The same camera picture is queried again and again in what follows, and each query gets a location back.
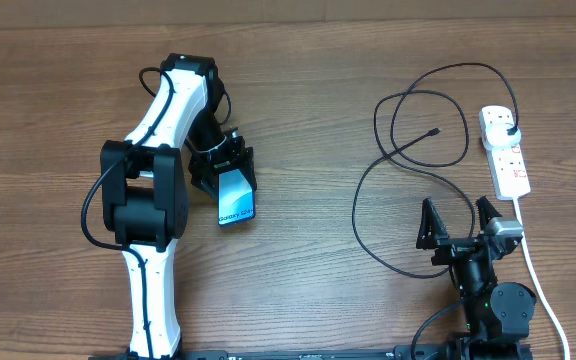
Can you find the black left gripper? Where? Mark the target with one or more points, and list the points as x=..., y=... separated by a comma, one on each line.
x=238, y=157

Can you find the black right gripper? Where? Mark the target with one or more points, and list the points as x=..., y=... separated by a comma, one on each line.
x=429, y=233

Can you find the Samsung Galaxy smartphone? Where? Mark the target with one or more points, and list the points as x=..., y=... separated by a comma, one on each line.
x=236, y=201

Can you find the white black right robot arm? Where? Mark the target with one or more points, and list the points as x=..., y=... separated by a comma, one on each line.
x=497, y=314

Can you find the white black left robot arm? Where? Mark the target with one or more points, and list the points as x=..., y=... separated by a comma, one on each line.
x=145, y=204

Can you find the white charger plug adapter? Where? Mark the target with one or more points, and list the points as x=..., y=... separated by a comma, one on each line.
x=500, y=135

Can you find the white power strip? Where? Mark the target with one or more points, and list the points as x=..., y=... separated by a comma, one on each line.
x=507, y=166

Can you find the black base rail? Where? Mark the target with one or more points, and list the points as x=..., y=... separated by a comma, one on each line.
x=399, y=352

